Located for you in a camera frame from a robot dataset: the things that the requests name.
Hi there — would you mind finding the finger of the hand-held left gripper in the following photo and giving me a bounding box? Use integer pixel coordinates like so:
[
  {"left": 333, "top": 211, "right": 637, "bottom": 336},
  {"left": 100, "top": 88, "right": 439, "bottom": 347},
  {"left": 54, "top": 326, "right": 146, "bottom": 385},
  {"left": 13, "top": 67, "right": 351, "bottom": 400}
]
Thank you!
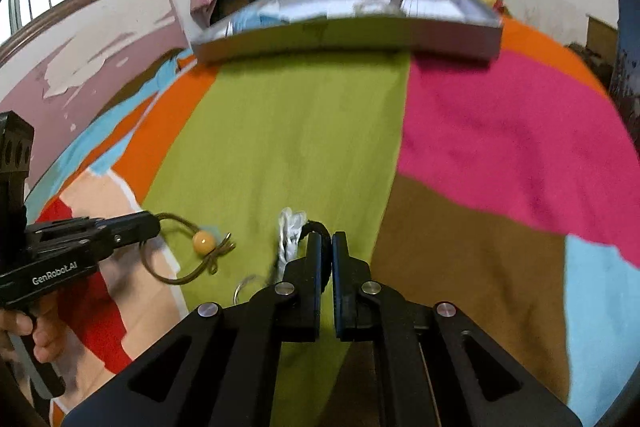
[
  {"left": 92, "top": 227, "right": 162, "bottom": 261},
  {"left": 30, "top": 210, "right": 162, "bottom": 244}
]

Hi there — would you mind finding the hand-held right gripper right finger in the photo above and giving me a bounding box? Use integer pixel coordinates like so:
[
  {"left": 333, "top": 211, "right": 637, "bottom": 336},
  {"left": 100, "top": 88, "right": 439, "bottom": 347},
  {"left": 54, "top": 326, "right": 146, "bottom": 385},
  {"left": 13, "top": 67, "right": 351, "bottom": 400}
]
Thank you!
[{"left": 332, "top": 231, "right": 584, "bottom": 427}]

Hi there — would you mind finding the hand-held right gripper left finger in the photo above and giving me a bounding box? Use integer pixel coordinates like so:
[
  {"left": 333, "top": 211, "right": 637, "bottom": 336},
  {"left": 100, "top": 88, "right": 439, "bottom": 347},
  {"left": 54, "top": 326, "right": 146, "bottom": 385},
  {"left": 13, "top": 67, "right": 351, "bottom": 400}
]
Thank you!
[{"left": 60, "top": 232, "right": 324, "bottom": 427}]

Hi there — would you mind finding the black strap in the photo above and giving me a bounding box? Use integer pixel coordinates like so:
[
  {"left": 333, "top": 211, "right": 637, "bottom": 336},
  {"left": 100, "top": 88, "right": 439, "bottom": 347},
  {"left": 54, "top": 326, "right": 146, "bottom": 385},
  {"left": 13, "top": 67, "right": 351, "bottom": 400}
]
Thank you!
[{"left": 299, "top": 219, "right": 334, "bottom": 254}]

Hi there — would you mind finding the white bead chain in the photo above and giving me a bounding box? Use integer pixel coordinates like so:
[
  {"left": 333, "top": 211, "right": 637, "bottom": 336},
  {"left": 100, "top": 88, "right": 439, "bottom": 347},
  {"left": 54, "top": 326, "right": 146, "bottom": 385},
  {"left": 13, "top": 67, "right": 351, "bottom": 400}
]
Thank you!
[{"left": 276, "top": 207, "right": 307, "bottom": 281}]

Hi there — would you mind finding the olive cord with amber bead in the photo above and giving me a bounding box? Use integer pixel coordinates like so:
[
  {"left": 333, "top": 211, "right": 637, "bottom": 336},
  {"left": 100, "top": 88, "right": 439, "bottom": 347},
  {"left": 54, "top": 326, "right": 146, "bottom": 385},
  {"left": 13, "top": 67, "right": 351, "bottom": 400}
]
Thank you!
[{"left": 139, "top": 213, "right": 236, "bottom": 286}]

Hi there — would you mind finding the grey shallow tray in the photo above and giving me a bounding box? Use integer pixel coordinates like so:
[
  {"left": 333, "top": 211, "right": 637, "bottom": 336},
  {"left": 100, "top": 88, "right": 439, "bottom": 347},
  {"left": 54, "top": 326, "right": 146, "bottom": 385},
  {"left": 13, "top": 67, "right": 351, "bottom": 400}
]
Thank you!
[{"left": 192, "top": 0, "right": 504, "bottom": 64}]

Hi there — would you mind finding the person's left hand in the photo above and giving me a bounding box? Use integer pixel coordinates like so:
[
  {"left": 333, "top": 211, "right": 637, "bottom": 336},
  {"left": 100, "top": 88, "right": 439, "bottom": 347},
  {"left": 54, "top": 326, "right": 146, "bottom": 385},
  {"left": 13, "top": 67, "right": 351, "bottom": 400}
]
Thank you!
[{"left": 0, "top": 296, "right": 67, "bottom": 365}]

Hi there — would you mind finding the wooden desk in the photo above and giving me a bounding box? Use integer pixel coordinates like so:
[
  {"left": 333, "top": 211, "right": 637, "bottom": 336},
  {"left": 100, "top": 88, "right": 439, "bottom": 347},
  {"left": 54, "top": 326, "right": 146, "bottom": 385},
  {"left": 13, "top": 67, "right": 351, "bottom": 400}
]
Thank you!
[{"left": 209, "top": 0, "right": 331, "bottom": 26}]

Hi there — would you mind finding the white printed paper sheet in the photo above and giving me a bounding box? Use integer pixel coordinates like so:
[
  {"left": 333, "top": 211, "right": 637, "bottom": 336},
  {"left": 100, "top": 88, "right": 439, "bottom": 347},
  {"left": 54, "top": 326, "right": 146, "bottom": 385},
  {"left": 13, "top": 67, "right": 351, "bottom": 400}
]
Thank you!
[{"left": 235, "top": 0, "right": 472, "bottom": 28}]

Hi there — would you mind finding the wooden cabinet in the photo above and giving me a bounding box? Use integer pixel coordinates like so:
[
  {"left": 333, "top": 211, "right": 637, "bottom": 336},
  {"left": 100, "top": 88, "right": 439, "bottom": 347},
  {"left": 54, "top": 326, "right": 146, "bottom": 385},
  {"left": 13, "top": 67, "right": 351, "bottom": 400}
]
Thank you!
[{"left": 585, "top": 14, "right": 619, "bottom": 63}]

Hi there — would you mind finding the blue printed curtain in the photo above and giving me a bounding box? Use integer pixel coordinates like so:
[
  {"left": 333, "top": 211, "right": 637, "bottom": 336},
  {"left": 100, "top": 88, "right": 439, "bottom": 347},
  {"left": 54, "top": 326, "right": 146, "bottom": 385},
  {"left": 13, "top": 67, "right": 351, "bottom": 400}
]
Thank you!
[{"left": 607, "top": 0, "right": 640, "bottom": 118}]

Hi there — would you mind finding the thin metal hoop ring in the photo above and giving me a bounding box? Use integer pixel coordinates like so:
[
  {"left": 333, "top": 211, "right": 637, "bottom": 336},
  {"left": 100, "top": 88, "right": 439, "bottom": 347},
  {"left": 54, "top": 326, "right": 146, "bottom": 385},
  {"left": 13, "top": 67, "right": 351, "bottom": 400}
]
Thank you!
[{"left": 233, "top": 274, "right": 271, "bottom": 306}]

